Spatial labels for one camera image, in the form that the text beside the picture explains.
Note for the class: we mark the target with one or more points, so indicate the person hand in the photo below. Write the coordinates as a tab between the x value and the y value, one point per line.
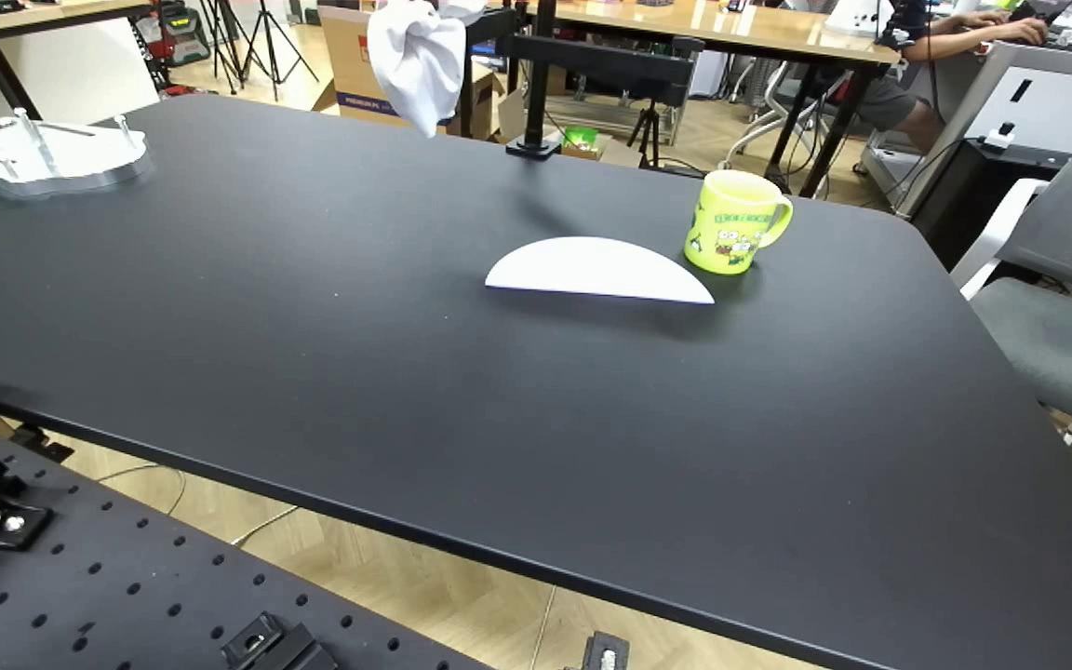
1033	32

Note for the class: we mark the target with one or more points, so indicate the white cloth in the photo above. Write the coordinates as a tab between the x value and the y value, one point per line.
417	62

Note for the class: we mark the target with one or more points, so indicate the person forearm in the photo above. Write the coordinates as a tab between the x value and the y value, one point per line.
966	41

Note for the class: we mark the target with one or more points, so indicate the black stand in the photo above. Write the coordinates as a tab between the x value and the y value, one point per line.
598	64

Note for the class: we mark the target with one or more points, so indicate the grey cabinet with slots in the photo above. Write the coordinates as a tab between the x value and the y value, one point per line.
1022	104

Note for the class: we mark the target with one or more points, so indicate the grey office chair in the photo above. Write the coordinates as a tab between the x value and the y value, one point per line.
1059	322

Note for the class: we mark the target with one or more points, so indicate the wooden desk black legs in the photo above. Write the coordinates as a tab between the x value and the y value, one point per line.
733	33
28	17

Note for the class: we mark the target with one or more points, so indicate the yellow-green mug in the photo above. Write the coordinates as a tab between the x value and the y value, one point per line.
733	220

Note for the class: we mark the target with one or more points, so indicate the small black tripod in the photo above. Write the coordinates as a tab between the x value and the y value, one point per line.
647	132

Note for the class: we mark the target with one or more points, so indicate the white flat plate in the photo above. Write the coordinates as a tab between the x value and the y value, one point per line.
598	269

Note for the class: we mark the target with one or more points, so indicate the cardboard box red print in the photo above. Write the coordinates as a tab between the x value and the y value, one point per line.
345	62

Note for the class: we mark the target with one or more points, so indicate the white panel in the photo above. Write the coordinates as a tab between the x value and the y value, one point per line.
74	69

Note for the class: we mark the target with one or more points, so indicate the clear white dish rack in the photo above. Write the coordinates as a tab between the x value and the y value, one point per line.
38	148

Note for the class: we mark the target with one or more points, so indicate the black perforated breadboard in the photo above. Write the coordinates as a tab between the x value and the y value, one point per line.
101	581

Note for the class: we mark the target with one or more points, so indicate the small black silver bracket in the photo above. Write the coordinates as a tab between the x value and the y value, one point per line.
606	652

